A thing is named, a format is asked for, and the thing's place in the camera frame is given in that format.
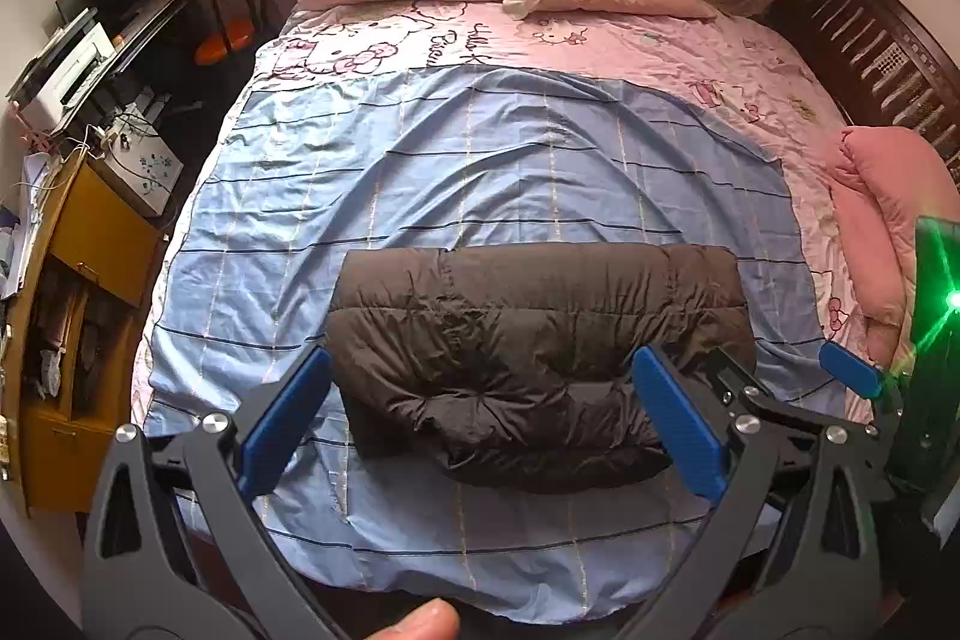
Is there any black chair with orange seat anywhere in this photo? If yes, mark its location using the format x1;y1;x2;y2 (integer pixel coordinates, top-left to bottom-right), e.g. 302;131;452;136
192;0;275;68

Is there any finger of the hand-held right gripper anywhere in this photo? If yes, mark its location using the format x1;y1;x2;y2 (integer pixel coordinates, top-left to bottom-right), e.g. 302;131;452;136
819;341;902;417
711;345;824;425

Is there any person's left hand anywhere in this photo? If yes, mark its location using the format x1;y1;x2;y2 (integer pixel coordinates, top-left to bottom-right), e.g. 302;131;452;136
373;598;461;640

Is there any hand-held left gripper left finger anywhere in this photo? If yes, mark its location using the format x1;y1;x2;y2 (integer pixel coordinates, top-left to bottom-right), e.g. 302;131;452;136
79;344;338;640

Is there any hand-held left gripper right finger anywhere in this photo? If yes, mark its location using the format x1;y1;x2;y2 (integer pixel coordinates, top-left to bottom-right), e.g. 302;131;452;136
622;344;891;640

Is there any blue striped sheet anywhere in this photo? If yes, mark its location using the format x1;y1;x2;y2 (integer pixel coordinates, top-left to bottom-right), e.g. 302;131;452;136
131;66;875;618

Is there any pink printed bed sheet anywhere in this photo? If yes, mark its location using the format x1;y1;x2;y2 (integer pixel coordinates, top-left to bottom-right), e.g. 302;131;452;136
247;0;878;423

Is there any white printer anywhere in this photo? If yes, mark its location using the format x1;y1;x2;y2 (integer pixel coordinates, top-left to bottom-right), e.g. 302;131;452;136
6;6;119;133

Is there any black computer desk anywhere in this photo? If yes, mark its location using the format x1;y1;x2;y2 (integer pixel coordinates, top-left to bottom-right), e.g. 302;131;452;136
15;0;197;112

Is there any yellow wooden cabinet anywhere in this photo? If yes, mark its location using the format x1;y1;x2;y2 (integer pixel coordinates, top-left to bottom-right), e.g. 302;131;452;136
13;155;172;517

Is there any pile of papers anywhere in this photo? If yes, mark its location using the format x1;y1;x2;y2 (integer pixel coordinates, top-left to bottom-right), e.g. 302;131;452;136
0;151;57;305

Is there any dark wooden headboard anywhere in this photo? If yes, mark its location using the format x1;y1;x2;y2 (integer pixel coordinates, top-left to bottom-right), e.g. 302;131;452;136
763;0;960;195

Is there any white box with flower print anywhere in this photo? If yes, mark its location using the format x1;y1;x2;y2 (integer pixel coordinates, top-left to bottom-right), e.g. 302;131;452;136
96;111;186;219

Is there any pink quilt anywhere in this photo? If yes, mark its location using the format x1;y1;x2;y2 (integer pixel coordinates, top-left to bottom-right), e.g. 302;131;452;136
825;124;960;371

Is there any black puffer jacket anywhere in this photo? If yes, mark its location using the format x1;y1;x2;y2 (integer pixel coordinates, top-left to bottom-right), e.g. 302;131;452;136
326;244;757;495

